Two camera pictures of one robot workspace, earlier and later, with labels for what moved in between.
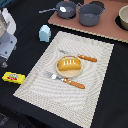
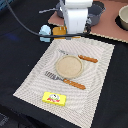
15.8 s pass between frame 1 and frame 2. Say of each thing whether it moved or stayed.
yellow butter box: moved
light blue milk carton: stayed
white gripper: moved
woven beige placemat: stayed
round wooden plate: stayed
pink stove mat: stayed
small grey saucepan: stayed
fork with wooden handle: stayed
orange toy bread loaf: moved
